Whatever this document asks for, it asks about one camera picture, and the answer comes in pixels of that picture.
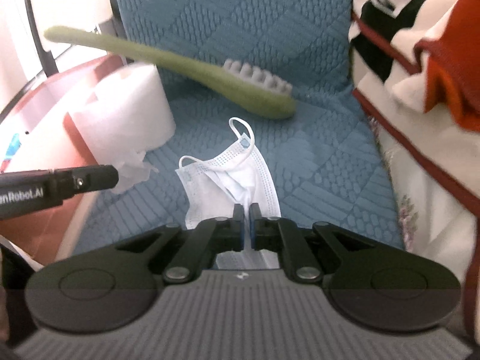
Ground red storage box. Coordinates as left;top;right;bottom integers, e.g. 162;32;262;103
0;54;126;264

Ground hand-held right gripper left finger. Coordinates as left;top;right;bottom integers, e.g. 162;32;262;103
112;203;247;284

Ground blue face mask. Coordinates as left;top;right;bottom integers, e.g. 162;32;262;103
175;117;282;271

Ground red white black blanket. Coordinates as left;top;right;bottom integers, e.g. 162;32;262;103
347;0;480;218

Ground blue quilted chair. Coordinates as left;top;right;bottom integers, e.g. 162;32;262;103
73;0;409;271

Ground floral bed sheet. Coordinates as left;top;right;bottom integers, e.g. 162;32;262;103
365;114;480;331

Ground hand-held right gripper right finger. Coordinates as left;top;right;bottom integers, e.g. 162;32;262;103
249;202;377;283

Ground white toilet paper roll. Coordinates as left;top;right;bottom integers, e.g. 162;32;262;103
68;63;177;160

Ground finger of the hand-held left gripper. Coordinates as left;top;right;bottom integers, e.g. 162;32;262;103
52;164;120;200

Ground green plush toothbrush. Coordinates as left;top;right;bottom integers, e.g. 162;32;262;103
44;25;298;120

